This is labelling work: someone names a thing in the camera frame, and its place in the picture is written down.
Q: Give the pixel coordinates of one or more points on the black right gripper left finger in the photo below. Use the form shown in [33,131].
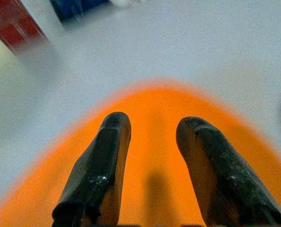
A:
[95,165]

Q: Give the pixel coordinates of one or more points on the orange plastic plate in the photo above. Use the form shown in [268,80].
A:
[154,132]

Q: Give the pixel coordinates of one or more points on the red box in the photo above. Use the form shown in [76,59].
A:
[15,24]

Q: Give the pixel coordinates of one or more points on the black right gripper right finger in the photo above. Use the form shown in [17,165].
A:
[225,170]

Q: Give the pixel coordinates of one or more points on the dark blue object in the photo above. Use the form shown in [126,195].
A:
[74,8]

